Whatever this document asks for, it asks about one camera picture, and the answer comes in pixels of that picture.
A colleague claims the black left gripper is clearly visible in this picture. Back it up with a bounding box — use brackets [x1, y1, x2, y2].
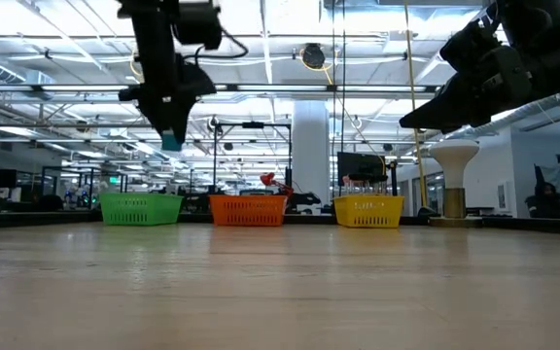
[118, 52, 217, 145]

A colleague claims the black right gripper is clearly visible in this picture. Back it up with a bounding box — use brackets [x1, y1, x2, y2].
[399, 46, 534, 134]

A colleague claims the teal white charger plug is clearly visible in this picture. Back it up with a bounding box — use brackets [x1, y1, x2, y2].
[160, 128, 184, 153]

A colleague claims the white mushroom lamp brass base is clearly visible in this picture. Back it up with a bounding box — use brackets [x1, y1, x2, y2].
[428, 138, 484, 228]

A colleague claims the green plastic basket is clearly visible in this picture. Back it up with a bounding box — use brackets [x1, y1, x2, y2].
[98, 192, 185, 227]

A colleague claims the red desk lamp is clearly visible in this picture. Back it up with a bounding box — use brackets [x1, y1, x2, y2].
[259, 171, 295, 198]

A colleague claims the orange plastic basket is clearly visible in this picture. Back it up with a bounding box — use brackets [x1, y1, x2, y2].
[208, 193, 289, 228]

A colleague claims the yellow plastic basket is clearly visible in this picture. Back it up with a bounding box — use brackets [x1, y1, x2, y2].
[332, 194, 405, 228]

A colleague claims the person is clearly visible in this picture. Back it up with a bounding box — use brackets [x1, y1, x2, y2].
[524, 164, 560, 219]

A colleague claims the white building column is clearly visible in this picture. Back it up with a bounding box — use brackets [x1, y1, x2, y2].
[292, 99, 333, 208]

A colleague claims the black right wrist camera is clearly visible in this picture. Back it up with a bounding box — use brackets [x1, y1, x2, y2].
[438, 18, 503, 74]

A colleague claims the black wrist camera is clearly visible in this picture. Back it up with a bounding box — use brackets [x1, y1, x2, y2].
[172, 0, 224, 51]
[438, 18, 503, 74]

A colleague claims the yellow hanging cable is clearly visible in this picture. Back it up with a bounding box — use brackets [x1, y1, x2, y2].
[402, 0, 430, 215]

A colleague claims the black metal stand frame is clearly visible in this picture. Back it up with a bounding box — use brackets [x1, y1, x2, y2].
[213, 121, 294, 195]

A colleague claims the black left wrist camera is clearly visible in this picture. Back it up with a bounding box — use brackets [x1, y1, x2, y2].
[172, 0, 224, 51]

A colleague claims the black ceiling cable reel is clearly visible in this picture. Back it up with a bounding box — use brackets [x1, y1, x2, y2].
[300, 42, 327, 69]

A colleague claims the black metal table frame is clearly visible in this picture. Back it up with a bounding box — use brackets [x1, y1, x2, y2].
[0, 209, 560, 237]

